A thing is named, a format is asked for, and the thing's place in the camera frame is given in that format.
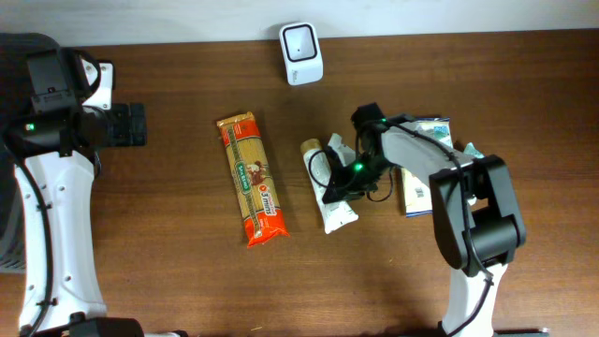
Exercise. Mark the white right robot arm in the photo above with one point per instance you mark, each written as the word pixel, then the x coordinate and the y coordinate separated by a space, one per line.
pixel 477 223

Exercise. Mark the yellow white snack bag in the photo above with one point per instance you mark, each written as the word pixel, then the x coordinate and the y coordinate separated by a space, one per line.
pixel 417 195

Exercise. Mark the orange spaghetti packet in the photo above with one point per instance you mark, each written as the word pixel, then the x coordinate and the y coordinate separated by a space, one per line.
pixel 261 211

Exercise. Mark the small green tissue pack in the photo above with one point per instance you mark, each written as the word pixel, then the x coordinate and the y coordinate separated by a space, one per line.
pixel 442 133

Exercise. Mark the white barcode scanner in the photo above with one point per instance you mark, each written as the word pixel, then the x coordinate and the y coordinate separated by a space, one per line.
pixel 301 52

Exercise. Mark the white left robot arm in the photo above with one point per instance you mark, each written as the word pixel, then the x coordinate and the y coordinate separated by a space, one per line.
pixel 54 146

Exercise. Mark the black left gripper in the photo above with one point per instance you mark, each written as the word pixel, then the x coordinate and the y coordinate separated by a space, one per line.
pixel 124 134

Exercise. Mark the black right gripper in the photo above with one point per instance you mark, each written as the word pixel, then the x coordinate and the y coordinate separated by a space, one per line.
pixel 344 187

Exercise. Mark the white tube with tan cap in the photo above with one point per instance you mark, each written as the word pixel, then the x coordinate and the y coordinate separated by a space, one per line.
pixel 336 214

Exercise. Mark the green plastic pouch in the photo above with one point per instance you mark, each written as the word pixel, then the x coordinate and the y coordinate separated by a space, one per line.
pixel 471 150

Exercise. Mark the dark grey plastic basket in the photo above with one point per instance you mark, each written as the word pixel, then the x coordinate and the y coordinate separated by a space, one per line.
pixel 15 89

